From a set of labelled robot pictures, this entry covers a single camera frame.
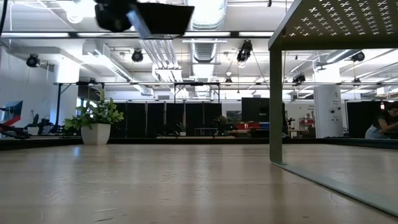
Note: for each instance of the small dark potted plant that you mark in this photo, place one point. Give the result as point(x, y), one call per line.
point(181, 129)
point(224, 124)

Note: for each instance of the white round column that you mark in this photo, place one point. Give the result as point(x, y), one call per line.
point(328, 105)

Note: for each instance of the black distant rig frame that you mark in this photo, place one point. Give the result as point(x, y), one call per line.
point(58, 102)

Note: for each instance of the black ceiling spotlight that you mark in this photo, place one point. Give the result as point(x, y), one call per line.
point(358, 56)
point(299, 78)
point(137, 56)
point(228, 80)
point(32, 60)
point(244, 51)

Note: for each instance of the black partition panel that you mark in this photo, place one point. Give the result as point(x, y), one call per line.
point(362, 118)

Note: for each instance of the red bar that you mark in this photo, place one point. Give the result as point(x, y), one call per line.
point(14, 120)

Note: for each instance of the person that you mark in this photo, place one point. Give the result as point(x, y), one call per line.
point(384, 123)

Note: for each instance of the silver ventilation duct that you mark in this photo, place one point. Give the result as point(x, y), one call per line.
point(205, 53)

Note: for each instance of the large black bin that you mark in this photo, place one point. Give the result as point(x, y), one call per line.
point(164, 18)

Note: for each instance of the red storage bins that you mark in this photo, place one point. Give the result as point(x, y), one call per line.
point(248, 126)

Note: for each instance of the green perforated metal shelf riser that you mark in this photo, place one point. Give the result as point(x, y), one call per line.
point(276, 109)

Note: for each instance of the black overhead light bar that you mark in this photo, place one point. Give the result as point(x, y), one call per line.
point(73, 34)

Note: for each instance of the green plant in white pot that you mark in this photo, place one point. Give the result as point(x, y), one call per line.
point(96, 133)

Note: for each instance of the black folding partition screen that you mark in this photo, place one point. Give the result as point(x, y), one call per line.
point(136, 119)

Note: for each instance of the distant wooden table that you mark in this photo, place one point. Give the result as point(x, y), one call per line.
point(192, 137)

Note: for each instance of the black frame brace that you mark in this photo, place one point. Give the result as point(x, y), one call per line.
point(12, 130)

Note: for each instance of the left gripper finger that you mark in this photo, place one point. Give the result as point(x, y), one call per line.
point(113, 15)

